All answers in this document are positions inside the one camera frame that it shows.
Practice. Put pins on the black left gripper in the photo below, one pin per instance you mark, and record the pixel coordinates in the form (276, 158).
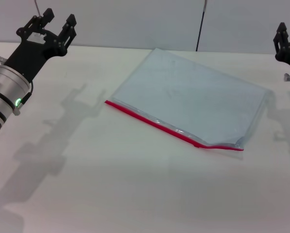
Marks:
(30, 55)

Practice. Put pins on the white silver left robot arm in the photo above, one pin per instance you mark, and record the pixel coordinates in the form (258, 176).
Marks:
(4, 87)

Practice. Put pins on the clear document bag red zipper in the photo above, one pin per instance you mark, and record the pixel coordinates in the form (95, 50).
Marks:
(188, 92)

